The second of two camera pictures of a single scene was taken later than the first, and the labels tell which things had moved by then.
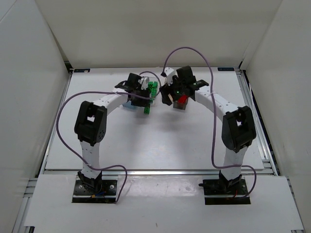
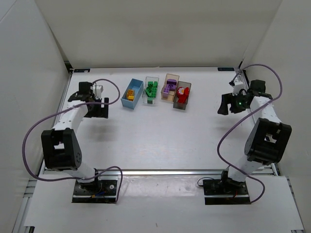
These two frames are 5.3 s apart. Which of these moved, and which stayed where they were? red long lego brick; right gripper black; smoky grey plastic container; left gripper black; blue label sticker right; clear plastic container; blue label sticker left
Moved: right gripper black; left gripper black
Stayed: blue label sticker left; smoky grey plastic container; clear plastic container; red long lego brick; blue label sticker right
